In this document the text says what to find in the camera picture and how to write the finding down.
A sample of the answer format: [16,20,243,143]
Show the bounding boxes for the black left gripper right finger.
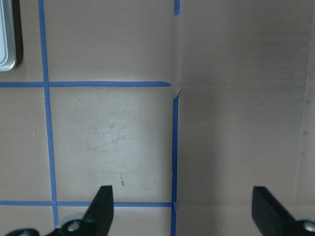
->
[252,186,315,236]

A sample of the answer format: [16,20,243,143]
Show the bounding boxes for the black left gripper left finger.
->
[4,185,115,236]

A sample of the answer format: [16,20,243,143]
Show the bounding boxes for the right vertical blue tape strip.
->
[170,95,179,236]

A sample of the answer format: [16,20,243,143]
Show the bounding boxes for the long vertical blue tape strip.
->
[38,0,59,227]

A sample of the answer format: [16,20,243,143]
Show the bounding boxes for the upper horizontal blue tape strip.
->
[0,81,171,88]

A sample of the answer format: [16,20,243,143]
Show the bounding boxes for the silver electronic kitchen scale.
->
[0,0,24,72]

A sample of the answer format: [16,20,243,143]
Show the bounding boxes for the short top blue tape piece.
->
[174,0,181,15]

